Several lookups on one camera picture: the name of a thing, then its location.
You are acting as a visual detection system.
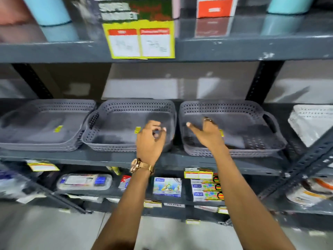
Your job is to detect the person's right hand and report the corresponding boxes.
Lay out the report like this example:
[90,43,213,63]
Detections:
[186,117,230,156]

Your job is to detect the person's left hand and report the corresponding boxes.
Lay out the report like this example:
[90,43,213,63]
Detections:
[136,120,167,167]

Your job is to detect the person's right forearm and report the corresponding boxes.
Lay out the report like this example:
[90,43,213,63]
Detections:
[211,149,296,250]

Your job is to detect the person's left forearm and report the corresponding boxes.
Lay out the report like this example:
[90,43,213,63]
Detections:
[91,166,156,250]

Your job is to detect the stack of grey perforated baskets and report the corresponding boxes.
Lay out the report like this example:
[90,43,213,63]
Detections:
[179,100,288,158]
[81,99,177,153]
[0,99,97,152]

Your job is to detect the gold wristwatch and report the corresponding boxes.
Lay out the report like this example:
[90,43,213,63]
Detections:
[130,158,155,175]

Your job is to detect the stack of colourful stationery boxes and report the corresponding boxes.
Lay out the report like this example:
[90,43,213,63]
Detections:
[191,174,225,202]

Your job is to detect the blue and white crayon box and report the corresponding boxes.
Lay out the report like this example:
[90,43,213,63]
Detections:
[153,177,182,198]

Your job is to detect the small red packet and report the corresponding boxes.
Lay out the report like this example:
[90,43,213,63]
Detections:
[119,175,132,191]

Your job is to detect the grey metal shelf rack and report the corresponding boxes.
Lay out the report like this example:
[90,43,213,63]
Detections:
[0,8,333,227]

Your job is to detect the yellow price label card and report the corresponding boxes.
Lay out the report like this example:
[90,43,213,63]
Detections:
[103,20,175,60]

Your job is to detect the clear plastic stationery case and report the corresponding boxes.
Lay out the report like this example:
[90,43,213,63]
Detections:
[56,173,113,191]

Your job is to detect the stack of white perforated baskets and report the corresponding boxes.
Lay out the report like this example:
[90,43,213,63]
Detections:
[288,104,333,148]

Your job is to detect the green and red box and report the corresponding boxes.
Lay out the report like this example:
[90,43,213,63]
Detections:
[93,0,174,23]

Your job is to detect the orange and white box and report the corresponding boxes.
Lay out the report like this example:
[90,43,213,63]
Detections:
[197,0,239,19]

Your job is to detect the orange and white wrapped packets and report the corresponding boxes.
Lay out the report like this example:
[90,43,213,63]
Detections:
[286,176,333,206]

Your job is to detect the clear plastic wrapped packets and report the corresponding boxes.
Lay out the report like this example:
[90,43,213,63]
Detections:
[0,168,46,204]

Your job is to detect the teal cylinder bottle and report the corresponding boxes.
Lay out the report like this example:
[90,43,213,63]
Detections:
[267,0,315,15]

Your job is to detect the light blue cylinder bottle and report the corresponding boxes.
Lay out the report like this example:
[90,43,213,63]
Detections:
[22,0,72,26]

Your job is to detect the grey slotted rack post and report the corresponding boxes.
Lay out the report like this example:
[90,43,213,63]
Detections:
[257,127,333,201]

